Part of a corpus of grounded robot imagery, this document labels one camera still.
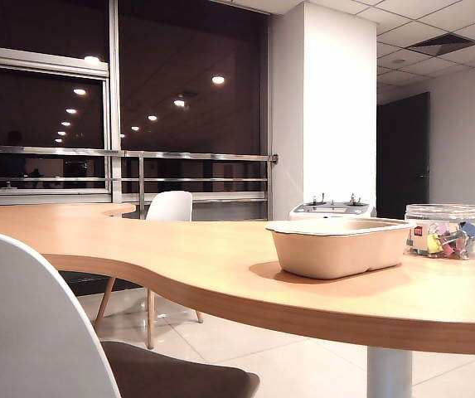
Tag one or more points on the beige rectangular paper pulp container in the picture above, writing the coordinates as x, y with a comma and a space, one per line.
336, 253

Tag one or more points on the clear plastic jar of clips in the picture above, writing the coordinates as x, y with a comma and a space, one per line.
444, 213

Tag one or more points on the white chair with wooden legs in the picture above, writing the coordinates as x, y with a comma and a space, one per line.
171, 206

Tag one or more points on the white remote controller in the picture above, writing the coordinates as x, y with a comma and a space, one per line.
303, 212

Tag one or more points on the steel window railing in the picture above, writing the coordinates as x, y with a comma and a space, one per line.
179, 156

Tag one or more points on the dark door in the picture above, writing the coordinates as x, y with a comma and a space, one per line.
403, 157

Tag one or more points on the brown seat cushion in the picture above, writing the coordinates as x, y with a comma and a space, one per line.
171, 373

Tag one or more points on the white round table leg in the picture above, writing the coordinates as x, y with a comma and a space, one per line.
388, 373

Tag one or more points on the white plastic shell chair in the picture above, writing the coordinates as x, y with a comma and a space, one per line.
21, 323

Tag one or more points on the ceiling air vent grille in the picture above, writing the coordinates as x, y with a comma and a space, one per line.
440, 43

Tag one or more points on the aluminium window frame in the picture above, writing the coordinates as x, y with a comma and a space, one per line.
114, 103

